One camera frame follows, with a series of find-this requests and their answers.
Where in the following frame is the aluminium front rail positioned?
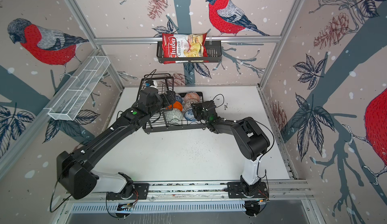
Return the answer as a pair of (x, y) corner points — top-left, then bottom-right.
(61, 180), (312, 203)

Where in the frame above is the green patterned bowl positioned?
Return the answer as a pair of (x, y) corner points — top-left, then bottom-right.
(165, 109), (183, 125)

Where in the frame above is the white mesh wall shelf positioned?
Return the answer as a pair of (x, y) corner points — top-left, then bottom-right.
(48, 55), (110, 121)

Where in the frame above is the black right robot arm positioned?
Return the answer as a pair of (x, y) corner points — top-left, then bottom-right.
(191, 100), (271, 198)

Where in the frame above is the red cassava chips bag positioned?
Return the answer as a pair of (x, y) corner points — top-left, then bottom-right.
(160, 33), (208, 64)

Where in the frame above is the black wire dish rack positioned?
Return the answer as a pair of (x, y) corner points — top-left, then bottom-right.
(136, 70), (206, 134)

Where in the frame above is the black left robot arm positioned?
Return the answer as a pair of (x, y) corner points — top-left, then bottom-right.
(56, 87), (175, 200)

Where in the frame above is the red patterned bowl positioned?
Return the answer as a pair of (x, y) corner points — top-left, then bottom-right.
(183, 92), (200, 103)

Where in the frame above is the orange plastic bowl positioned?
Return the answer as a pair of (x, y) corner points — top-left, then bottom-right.
(167, 102), (183, 112)

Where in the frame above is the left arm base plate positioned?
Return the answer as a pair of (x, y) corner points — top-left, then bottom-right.
(106, 183), (149, 201)

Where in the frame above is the black wall basket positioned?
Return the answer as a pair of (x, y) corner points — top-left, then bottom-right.
(156, 40), (222, 64)

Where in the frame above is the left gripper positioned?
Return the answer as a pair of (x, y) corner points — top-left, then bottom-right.
(148, 89), (176, 119)

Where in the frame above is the blue white floral bowl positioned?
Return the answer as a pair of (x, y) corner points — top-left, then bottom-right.
(184, 108), (197, 122)

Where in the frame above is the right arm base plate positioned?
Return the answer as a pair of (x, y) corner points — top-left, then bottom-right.
(225, 181), (269, 199)

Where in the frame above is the dark blue patterned bowl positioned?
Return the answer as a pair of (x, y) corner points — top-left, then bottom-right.
(175, 94), (183, 104)

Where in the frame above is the white lattice patterned bowl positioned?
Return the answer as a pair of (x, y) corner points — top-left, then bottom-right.
(184, 99), (199, 111)

